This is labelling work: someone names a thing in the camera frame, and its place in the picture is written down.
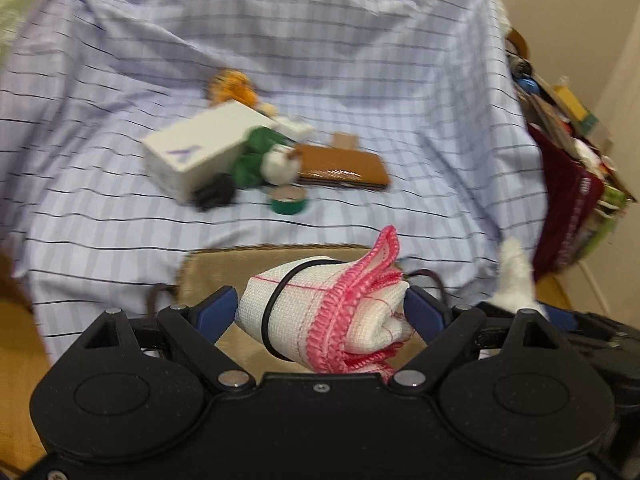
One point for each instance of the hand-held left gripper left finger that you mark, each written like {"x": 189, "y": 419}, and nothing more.
{"x": 217, "y": 310}

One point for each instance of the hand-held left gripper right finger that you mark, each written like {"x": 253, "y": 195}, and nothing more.
{"x": 422, "y": 310}

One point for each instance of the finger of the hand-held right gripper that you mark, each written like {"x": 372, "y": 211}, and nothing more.
{"x": 557, "y": 319}
{"x": 492, "y": 309}

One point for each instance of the tan storage box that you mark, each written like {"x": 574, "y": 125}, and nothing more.
{"x": 215, "y": 270}

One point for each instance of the white fluffy plush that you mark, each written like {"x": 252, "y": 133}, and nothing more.
{"x": 515, "y": 275}

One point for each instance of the black rubber band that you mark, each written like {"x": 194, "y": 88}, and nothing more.
{"x": 272, "y": 305}

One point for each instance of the white cloth with pink edge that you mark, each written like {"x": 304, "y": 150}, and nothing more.
{"x": 310, "y": 310}

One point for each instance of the small black object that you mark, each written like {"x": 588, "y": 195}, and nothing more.
{"x": 215, "y": 192}

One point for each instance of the green and white plush toy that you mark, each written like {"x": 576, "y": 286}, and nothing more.
{"x": 250, "y": 160}

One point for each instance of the green printed packaging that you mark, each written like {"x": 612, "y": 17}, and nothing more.
{"x": 605, "y": 210}

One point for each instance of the green tape roll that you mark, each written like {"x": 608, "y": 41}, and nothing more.
{"x": 287, "y": 208}

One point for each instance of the dark red velvet cloth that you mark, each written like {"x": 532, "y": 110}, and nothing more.
{"x": 565, "y": 185}

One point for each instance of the white cardboard box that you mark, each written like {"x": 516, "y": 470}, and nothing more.
{"x": 200, "y": 145}

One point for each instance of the brown leather case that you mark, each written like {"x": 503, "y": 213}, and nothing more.
{"x": 340, "y": 165}

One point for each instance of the small cardboard piece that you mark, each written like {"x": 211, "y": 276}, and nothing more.
{"x": 345, "y": 141}

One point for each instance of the yellow box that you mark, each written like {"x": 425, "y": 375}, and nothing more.
{"x": 572, "y": 102}

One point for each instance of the orange plush toy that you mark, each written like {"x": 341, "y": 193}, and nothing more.
{"x": 231, "y": 87}

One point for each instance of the blue ball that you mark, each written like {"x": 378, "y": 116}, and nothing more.
{"x": 527, "y": 85}

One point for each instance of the zebra striped item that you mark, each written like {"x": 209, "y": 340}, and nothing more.
{"x": 515, "y": 62}

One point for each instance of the checked light blue sheet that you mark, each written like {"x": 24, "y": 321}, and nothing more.
{"x": 350, "y": 60}

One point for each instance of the round wooden item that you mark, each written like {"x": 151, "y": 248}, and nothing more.
{"x": 517, "y": 40}

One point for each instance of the green printed bag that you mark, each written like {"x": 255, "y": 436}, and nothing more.
{"x": 7, "y": 10}

